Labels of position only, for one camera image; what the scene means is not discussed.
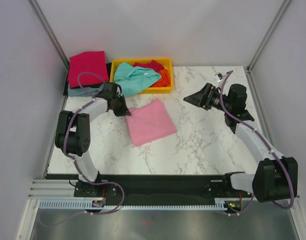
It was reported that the folded grey blue t shirt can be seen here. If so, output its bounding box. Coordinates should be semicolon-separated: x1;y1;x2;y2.
67;84;104;97

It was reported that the orange t shirt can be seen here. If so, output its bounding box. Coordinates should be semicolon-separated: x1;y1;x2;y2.
150;69;171;88

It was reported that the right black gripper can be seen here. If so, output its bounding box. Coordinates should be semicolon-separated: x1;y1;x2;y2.
183;83;232;113

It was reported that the folded crimson t shirt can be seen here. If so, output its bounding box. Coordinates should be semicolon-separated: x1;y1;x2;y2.
67;51;109;89

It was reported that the pink t shirt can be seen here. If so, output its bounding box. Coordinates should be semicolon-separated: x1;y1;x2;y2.
126;98;177;147

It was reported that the aluminium frame post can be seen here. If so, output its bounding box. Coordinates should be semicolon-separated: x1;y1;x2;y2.
246;0;294;73
26;0;70;72

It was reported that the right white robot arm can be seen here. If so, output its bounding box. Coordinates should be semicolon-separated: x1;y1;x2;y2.
183;83;298;203

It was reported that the left aluminium frame post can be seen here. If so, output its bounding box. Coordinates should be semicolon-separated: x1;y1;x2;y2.
26;0;70;72

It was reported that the right aluminium frame post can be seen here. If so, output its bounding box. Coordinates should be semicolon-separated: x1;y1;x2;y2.
246;0;294;73

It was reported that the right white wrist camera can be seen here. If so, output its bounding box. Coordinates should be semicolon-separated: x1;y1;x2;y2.
215;72;224;83

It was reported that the white slotted cable duct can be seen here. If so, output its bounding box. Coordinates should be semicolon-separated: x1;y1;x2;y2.
38;199;227;211

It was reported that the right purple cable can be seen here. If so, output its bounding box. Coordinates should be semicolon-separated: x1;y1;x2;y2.
219;69;295;218

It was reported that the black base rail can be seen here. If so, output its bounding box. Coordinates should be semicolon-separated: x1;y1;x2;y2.
44;173;253;207

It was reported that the folded black t shirt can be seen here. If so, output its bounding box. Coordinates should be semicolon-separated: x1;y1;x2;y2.
63;62;112;97

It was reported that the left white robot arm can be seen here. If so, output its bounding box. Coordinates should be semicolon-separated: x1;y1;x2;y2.
55;82;131;198

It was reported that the teal t shirt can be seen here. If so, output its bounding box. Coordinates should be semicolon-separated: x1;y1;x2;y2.
113;62;161;97

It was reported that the yellow plastic bin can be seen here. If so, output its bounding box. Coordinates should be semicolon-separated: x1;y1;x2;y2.
110;57;174;97

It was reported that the dark red t shirt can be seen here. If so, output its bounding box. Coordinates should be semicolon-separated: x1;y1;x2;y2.
132;60;165;72

